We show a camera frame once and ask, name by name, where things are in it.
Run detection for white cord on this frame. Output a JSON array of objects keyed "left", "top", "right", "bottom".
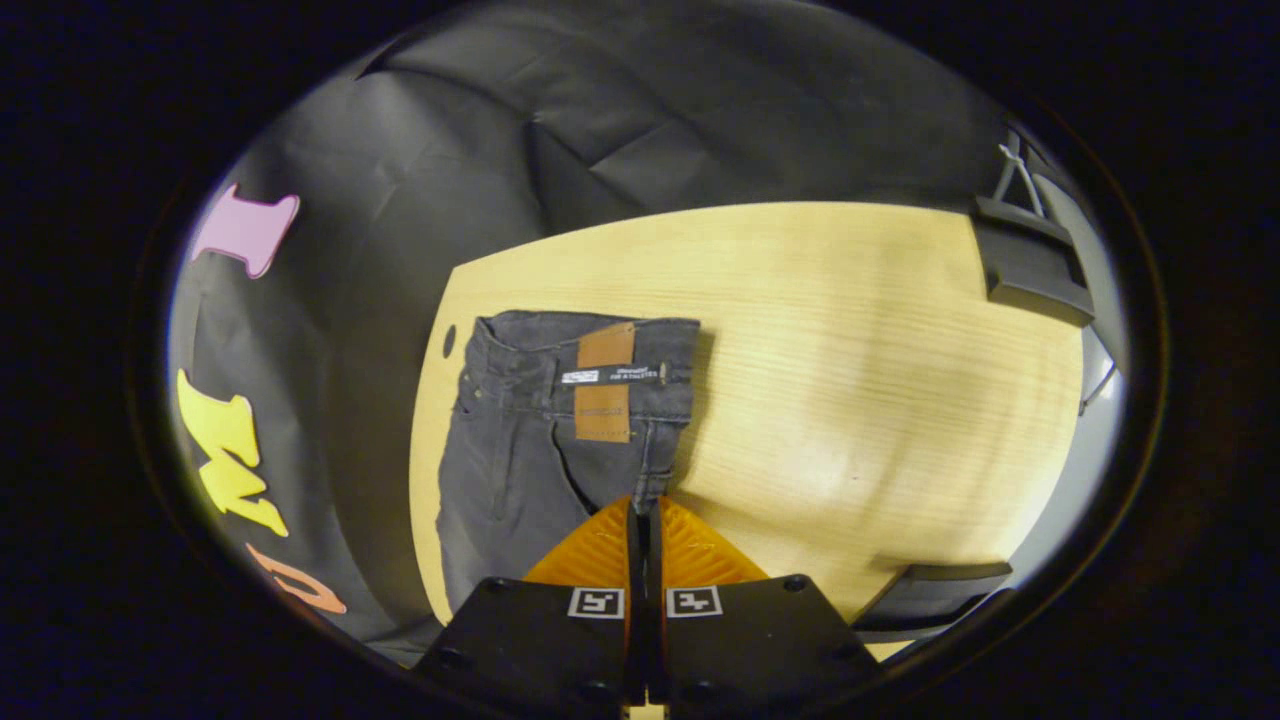
[{"left": 993, "top": 128, "right": 1049, "bottom": 219}]

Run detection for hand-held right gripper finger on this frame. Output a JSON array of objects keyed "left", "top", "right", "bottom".
[
  {"left": 647, "top": 496, "right": 883, "bottom": 715},
  {"left": 413, "top": 496, "right": 643, "bottom": 715}
]

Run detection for dark grey jeans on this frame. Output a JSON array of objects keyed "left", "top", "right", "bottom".
[{"left": 435, "top": 309, "right": 702, "bottom": 616}]

